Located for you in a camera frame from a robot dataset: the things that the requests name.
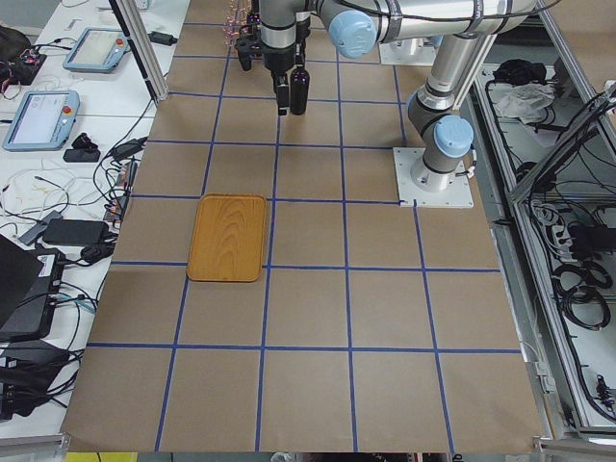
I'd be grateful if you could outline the black power brick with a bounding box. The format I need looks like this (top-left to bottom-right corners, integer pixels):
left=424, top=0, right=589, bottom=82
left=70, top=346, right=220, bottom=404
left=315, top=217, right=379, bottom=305
left=42, top=218, right=108, bottom=246

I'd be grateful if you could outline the teach pendant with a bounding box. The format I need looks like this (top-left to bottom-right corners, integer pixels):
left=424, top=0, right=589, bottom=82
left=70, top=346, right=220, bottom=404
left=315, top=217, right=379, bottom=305
left=3, top=90, right=80, bottom=152
left=63, top=27, right=128, bottom=73

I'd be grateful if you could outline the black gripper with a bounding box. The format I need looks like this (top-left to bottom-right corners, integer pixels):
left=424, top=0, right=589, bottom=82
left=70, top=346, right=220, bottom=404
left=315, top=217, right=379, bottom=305
left=235, top=23, right=308, bottom=116

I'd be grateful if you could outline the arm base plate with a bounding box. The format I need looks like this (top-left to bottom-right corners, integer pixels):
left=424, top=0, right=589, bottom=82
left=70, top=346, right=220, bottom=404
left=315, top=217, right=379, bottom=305
left=393, top=147, right=474, bottom=209
left=379, top=36, right=443, bottom=66

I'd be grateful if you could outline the black cloth heap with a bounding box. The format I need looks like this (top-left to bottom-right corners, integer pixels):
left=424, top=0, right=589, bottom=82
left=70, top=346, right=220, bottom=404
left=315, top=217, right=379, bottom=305
left=493, top=59, right=547, bottom=86

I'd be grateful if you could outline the white cloth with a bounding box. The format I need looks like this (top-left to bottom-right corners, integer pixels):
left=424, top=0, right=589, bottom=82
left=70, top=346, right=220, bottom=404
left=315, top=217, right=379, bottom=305
left=495, top=83, right=554, bottom=123

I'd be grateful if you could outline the teach pendant near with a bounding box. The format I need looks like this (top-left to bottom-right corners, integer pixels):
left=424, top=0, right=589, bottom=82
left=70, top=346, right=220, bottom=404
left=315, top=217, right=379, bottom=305
left=3, top=90, right=80, bottom=152

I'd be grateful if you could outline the copper wire bottle basket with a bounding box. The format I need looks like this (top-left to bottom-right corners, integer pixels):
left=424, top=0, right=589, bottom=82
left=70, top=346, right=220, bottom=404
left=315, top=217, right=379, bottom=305
left=222, top=0, right=253, bottom=48

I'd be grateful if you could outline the wooden tray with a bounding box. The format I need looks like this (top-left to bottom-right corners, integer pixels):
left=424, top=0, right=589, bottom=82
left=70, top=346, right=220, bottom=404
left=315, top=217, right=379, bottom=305
left=187, top=193, right=267, bottom=283

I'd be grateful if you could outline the teach pendant far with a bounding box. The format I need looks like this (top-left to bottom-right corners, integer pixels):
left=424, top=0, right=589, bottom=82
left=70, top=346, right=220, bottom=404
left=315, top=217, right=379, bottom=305
left=63, top=27, right=128, bottom=73

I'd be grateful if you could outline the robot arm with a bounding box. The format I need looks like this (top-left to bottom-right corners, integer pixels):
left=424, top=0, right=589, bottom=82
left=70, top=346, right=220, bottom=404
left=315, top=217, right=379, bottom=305
left=235, top=1, right=537, bottom=193

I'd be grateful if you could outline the aluminium frame post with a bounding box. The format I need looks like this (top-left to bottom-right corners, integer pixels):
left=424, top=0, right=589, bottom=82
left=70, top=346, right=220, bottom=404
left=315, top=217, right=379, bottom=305
left=109, top=0, right=168, bottom=105

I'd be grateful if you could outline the dark wine bottle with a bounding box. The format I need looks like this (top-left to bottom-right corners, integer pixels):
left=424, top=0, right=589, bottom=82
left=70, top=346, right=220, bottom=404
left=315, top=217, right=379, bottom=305
left=290, top=65, right=310, bottom=116

